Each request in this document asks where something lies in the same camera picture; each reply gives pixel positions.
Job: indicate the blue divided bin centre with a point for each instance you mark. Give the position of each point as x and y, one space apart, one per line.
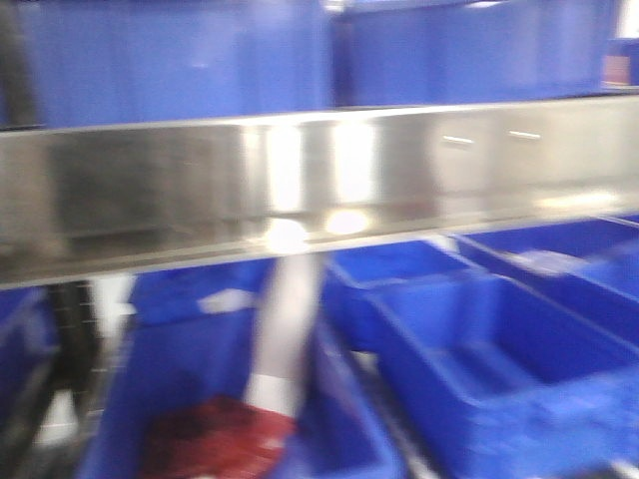
497 380

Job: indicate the large blue bin right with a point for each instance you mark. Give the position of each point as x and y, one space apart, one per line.
388 53

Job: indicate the large blue bin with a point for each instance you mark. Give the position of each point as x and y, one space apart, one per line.
112 62
388 53

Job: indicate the blue bin with red parts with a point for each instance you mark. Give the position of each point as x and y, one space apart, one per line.
176 407

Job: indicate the blue bin far right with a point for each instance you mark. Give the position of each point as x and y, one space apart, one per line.
589 266

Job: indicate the large blue bin left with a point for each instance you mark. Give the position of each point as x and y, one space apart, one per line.
112 62

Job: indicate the steel shelf post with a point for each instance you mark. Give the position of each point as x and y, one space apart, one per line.
285 322

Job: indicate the steel shelf front rail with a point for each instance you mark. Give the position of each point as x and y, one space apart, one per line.
78 203

